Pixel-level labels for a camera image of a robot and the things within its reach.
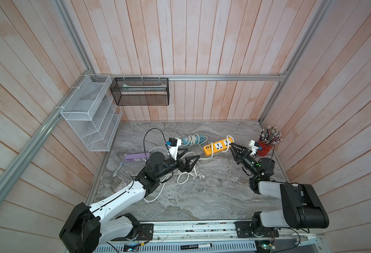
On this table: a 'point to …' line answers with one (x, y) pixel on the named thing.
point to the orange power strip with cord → (209, 150)
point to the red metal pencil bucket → (264, 148)
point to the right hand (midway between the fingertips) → (229, 145)
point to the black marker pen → (195, 246)
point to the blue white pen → (120, 164)
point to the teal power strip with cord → (195, 139)
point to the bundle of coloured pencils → (270, 135)
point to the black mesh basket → (140, 91)
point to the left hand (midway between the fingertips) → (193, 155)
